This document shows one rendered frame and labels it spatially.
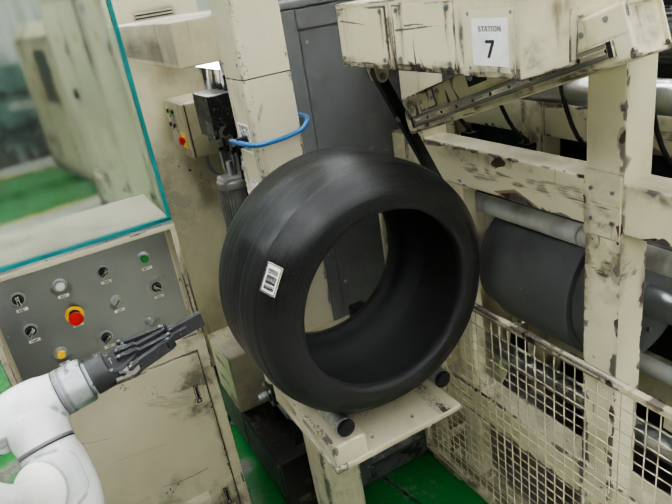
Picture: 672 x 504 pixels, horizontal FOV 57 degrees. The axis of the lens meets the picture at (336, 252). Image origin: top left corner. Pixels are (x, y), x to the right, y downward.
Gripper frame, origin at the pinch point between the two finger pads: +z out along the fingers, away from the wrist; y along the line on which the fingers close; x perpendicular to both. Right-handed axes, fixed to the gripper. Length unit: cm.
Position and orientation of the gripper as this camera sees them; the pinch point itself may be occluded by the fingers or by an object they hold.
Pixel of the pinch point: (186, 326)
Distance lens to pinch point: 129.6
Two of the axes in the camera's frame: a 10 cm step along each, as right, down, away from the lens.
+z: 8.3, -4.5, 3.3
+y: -4.9, -3.0, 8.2
